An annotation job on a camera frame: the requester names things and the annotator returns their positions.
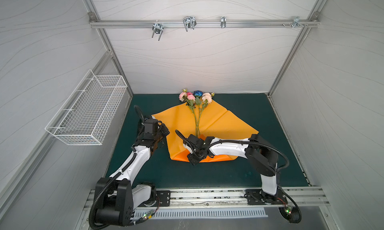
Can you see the blue fake rose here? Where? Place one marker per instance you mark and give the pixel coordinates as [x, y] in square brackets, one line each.
[198, 98]

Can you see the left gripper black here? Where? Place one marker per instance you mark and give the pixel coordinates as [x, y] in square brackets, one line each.
[163, 128]

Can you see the right metal bolt clamp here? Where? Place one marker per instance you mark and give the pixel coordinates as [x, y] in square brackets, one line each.
[295, 24]

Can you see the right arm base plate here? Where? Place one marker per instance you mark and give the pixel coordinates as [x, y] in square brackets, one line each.
[258, 197]

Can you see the middle metal u-bolt clamp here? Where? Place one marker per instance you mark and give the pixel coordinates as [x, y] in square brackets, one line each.
[189, 23]

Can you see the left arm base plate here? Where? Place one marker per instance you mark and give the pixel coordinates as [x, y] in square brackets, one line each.
[160, 199]

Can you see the white wire basket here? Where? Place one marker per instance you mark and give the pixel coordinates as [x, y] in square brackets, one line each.
[85, 117]

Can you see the metal u-bolt clamp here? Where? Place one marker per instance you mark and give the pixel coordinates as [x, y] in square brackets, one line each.
[157, 29]
[189, 23]

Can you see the peach fake flower spray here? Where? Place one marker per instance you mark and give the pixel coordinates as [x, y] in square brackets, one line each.
[207, 99]

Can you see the pink fake flower spray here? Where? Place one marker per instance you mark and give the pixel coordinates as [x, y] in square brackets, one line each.
[183, 96]

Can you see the aluminium front rail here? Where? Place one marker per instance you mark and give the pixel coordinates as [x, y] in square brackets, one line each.
[207, 198]

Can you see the small metal bracket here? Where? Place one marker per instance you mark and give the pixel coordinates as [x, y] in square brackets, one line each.
[223, 22]

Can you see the white vent grille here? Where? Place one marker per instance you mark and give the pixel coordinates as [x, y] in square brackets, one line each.
[218, 213]

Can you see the orange wrapping paper sheet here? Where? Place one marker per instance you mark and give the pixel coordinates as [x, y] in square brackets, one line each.
[216, 121]

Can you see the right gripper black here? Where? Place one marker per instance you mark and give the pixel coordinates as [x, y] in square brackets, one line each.
[195, 149]

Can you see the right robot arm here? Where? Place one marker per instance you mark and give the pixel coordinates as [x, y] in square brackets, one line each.
[263, 157]

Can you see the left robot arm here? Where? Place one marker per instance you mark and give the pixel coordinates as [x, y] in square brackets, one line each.
[115, 200]

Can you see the aluminium top crossbar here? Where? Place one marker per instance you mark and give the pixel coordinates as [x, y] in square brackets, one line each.
[174, 24]

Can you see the left metal u-bolt clamp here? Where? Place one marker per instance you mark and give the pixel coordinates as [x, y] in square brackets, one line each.
[157, 29]

